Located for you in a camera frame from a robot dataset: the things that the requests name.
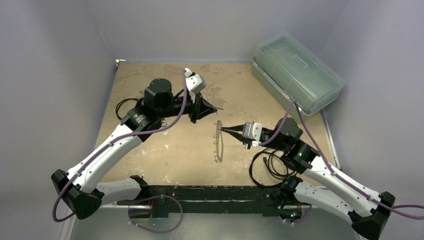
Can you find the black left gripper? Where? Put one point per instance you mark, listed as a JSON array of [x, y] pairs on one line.
[[200, 108]]

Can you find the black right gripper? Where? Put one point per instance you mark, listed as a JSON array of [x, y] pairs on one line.
[[267, 135]]

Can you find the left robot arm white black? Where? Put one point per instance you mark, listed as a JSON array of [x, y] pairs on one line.
[[81, 187]]

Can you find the clear plastic storage box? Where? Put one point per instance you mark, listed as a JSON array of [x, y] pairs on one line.
[[291, 72]]

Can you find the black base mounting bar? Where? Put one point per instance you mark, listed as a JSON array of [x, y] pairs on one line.
[[232, 199]]

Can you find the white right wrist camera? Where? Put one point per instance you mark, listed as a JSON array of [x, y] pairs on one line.
[[251, 134]]

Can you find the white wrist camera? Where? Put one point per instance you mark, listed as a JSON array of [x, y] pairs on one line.
[[251, 134], [194, 82]]

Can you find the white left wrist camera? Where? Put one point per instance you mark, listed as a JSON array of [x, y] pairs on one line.
[[194, 82]]

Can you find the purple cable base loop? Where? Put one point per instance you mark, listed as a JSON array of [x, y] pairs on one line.
[[156, 212]]

